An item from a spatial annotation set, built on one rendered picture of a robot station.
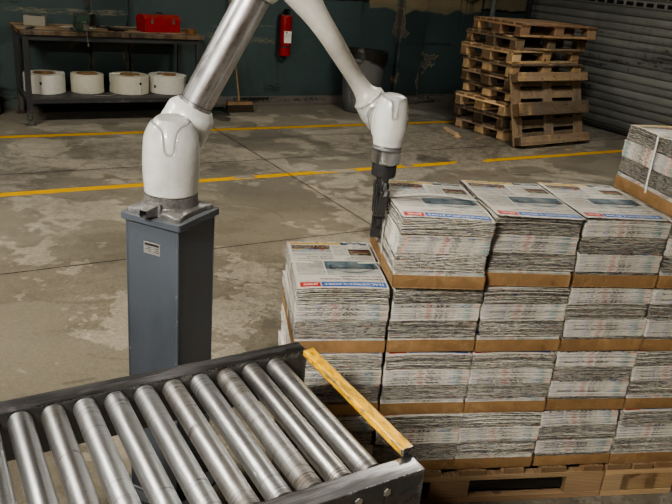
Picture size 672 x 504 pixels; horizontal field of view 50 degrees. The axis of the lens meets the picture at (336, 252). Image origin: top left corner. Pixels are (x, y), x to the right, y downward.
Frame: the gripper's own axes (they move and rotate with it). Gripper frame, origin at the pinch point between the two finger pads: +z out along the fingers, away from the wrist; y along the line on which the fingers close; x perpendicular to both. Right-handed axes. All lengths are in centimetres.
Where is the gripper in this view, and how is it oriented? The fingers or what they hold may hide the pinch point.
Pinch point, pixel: (375, 226)
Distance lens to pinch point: 227.0
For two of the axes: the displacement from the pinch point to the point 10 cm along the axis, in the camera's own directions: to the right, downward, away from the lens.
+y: -1.6, -3.8, 9.1
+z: -1.1, 9.2, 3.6
